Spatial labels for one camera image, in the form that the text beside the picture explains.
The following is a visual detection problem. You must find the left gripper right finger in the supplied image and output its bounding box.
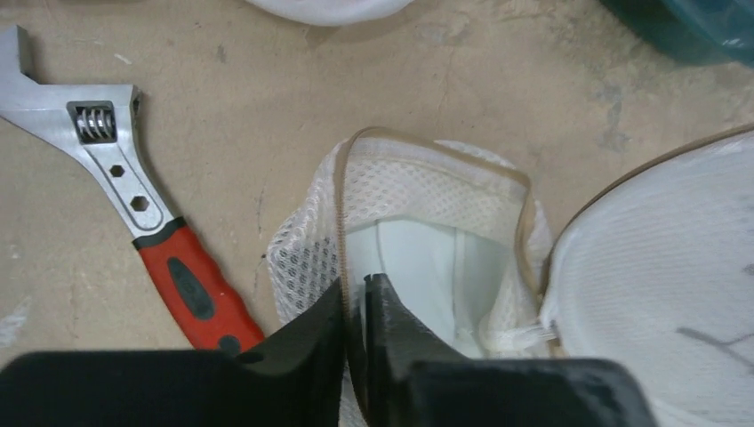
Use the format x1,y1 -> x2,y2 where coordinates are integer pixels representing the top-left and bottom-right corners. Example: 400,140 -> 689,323
365,274 -> 656,426

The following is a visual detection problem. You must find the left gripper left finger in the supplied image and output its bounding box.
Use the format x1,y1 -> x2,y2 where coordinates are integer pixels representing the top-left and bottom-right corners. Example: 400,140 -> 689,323
1,285 -> 345,426

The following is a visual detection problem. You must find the pale mint green bra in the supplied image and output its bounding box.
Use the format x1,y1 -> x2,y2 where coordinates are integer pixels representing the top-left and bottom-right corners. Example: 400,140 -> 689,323
346,218 -> 512,359

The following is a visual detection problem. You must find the pink-trimmed mesh laundry bag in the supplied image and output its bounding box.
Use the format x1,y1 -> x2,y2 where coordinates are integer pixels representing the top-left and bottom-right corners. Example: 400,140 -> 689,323
248,0 -> 412,27

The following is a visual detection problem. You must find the teal plastic bin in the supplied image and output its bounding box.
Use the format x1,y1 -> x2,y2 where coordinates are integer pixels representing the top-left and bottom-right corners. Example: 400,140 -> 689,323
600,0 -> 753,68

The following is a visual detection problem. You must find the red-handled adjustable wrench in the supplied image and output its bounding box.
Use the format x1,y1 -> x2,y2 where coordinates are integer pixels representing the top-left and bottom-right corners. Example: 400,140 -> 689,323
1,25 -> 264,355

